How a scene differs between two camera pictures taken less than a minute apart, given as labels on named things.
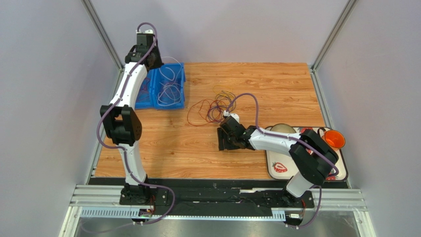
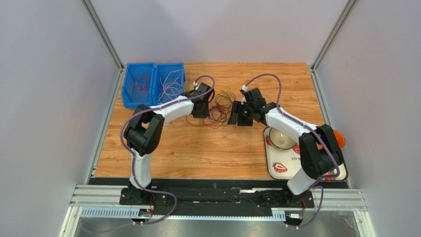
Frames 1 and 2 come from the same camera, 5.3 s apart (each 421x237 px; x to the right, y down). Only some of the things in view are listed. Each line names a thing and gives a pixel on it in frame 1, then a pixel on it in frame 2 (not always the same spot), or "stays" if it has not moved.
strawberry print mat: [281, 166] stays
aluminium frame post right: [313, 67] stays
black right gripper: [225, 137] → [239, 113]
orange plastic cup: [334, 138] stays
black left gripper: [158, 63] → [205, 114]
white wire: [167, 67] → [170, 90]
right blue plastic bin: [169, 82] stays
